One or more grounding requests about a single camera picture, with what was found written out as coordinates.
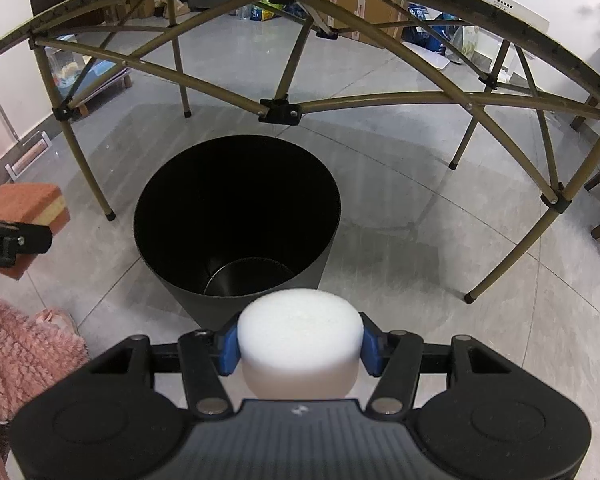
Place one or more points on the white and green bag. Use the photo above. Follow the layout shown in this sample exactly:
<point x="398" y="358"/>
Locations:
<point x="464" y="42"/>

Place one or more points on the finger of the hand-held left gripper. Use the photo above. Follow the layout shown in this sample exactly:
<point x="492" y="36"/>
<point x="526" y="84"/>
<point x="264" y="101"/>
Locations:
<point x="10" y="242"/>

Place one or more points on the blue printed bag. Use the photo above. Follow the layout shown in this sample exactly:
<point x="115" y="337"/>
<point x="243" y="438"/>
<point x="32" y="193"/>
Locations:
<point x="442" y="35"/>
<point x="416" y="22"/>

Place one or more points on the large cardboard box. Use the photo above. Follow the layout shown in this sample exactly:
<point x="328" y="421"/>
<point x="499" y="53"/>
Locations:
<point x="365" y="10"/>

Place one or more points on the white foam cylinder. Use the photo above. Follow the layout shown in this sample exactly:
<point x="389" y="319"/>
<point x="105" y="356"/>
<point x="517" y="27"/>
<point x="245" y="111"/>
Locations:
<point x="300" y="340"/>

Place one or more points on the blue pet feeding stand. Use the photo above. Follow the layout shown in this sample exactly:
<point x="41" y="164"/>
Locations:
<point x="105" y="72"/>

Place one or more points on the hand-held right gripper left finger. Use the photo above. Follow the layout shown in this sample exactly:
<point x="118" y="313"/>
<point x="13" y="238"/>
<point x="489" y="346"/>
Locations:
<point x="226" y="355"/>

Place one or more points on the white floor heater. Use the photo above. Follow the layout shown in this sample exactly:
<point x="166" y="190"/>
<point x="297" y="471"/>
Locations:
<point x="27" y="157"/>

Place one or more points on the person's pink fleece clothing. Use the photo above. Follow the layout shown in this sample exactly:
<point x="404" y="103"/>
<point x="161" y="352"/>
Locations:
<point x="20" y="360"/>

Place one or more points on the small open cardboard box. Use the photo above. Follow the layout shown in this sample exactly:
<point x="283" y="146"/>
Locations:
<point x="130" y="10"/>

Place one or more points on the tan folding table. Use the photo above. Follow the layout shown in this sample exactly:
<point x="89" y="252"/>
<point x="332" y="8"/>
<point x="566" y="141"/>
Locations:
<point x="279" y="110"/>

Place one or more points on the orange and yellow sponge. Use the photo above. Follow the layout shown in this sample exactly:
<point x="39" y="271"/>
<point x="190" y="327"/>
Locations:
<point x="25" y="205"/>

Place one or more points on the white bathroom scale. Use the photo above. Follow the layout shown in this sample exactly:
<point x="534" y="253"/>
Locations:
<point x="430" y="57"/>

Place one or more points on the black trash bin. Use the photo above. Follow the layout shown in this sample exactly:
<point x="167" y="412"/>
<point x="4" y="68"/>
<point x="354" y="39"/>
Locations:
<point x="230" y="210"/>

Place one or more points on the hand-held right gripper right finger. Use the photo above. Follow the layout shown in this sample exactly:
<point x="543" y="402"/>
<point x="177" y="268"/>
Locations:
<point x="372" y="355"/>

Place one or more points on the white wall-mounted box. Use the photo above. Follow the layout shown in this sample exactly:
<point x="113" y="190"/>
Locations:
<point x="517" y="10"/>

